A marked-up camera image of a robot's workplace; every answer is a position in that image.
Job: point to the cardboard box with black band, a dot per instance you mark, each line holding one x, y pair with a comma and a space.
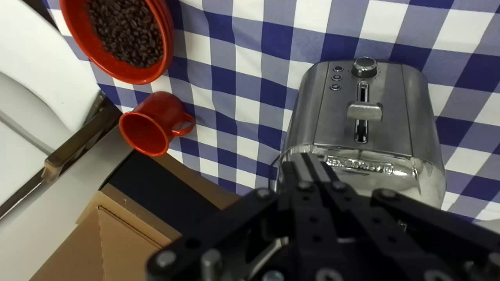
126, 243

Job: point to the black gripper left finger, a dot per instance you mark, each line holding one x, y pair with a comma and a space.
302, 218

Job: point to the dark coffee beans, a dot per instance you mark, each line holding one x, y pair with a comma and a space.
127, 31

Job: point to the red plastic mug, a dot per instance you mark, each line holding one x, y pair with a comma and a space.
157, 117

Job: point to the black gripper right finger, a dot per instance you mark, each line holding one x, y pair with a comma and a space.
396, 234

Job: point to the stainless steel two-slot toaster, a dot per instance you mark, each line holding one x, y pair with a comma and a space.
323, 129

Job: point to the wooden chair with white seat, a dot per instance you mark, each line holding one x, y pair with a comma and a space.
79, 140

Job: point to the blue white checkered tablecloth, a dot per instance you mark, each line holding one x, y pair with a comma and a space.
251, 78

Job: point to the silver toaster dial knob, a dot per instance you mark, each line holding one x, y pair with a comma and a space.
365, 67

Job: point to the red plastic bowl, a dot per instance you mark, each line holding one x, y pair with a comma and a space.
104, 59

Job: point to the silver toaster lever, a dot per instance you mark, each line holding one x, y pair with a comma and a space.
365, 110

